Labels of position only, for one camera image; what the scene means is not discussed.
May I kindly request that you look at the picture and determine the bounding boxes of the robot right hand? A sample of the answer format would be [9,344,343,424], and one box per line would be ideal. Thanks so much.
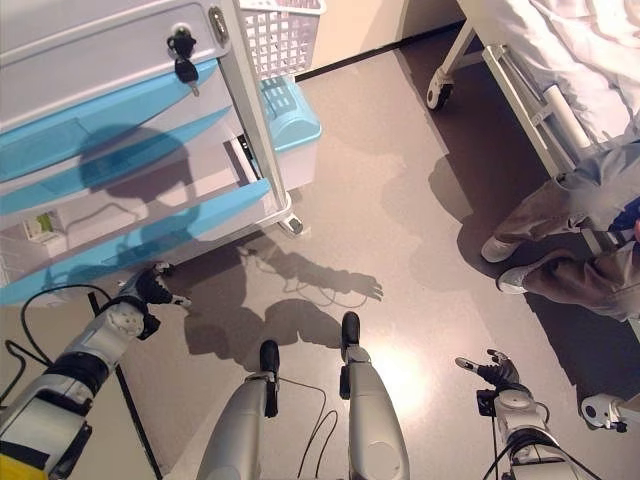
[454,348,524,389]

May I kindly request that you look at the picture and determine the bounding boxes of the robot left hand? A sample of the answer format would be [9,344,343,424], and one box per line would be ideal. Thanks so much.
[119,262,192,309]

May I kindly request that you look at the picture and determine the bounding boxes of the blue-fronted cart drawer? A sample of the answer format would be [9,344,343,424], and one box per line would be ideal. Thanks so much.
[0,137,274,307]

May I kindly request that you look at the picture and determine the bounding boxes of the small green white medicine box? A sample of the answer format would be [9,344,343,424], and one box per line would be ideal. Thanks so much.
[22,210,61,244]

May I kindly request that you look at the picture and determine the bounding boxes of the silver robot right leg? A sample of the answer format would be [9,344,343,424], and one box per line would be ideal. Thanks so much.
[339,311,412,480]

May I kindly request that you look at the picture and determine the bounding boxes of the person in brown trousers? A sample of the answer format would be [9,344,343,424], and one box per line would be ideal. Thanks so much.
[479,139,640,321]

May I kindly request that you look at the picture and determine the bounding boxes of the light blue waste bin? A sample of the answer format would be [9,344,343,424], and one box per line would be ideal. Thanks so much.
[257,74,323,191]

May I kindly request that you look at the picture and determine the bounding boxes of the yellow tape wrap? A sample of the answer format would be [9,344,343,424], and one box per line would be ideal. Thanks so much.
[0,453,51,480]

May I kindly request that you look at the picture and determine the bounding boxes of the black keys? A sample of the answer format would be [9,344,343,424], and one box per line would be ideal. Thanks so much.
[166,24,201,97]

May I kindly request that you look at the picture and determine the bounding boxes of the white and blue medical cart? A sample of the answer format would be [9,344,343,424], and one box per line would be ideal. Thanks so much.
[0,0,306,309]

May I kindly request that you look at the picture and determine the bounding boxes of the white hospital bed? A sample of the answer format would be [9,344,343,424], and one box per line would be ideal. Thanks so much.
[425,0,640,434]

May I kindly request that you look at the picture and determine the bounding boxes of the white lattice basket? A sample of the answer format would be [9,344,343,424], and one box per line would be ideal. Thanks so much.
[239,0,327,81]

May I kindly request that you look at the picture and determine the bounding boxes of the white blanket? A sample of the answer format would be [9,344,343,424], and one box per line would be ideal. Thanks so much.
[519,0,640,146]

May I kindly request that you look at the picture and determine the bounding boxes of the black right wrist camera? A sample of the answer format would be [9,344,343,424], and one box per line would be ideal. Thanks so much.
[475,388,497,417]

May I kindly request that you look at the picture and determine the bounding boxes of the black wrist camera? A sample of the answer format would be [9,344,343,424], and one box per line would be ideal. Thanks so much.
[137,312,162,341]
[475,388,497,417]

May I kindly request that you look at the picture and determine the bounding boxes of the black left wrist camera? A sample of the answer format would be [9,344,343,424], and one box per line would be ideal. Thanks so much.
[137,312,162,341]

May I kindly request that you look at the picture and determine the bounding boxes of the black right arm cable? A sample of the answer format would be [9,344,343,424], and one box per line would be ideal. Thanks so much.
[482,399,551,480]

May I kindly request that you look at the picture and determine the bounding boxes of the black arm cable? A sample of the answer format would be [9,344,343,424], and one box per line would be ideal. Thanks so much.
[482,399,551,480]
[0,283,114,406]

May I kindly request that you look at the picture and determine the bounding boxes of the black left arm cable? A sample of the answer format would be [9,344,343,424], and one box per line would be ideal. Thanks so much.
[0,283,114,406]

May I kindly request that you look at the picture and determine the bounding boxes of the thin black leg cable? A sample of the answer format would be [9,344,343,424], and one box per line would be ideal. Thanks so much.
[277,377,340,479]

